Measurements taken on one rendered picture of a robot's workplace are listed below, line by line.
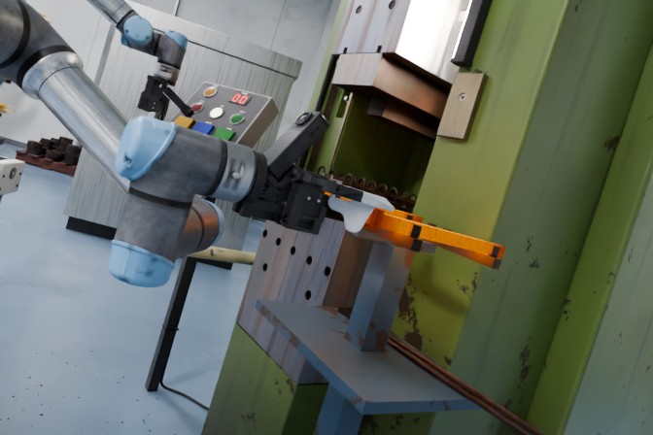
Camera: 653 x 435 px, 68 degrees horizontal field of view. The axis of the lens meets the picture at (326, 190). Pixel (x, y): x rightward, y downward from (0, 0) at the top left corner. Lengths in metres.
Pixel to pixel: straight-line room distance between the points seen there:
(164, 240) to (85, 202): 3.48
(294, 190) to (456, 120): 0.72
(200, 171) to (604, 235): 1.20
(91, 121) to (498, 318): 1.00
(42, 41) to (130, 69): 3.16
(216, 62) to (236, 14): 4.15
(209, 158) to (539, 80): 0.85
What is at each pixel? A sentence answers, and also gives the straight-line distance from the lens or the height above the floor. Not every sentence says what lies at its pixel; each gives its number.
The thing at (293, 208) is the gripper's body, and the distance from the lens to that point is 0.64.
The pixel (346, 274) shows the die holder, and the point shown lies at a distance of 1.26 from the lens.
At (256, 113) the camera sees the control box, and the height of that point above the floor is 1.13.
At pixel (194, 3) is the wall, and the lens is 8.09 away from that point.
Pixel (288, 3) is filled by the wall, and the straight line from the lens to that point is 8.14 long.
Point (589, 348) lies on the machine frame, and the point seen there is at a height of 0.76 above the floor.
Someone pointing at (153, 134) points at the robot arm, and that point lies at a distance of 0.57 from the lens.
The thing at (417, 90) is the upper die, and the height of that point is 1.32.
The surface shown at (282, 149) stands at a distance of 0.65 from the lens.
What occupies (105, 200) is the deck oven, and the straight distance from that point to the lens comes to 4.03.
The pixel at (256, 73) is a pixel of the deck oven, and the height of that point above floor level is 1.57.
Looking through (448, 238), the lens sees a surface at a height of 0.96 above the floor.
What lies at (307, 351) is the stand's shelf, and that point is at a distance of 0.91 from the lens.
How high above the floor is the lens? 1.01
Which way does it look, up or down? 2 degrees down
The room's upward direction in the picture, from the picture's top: 17 degrees clockwise
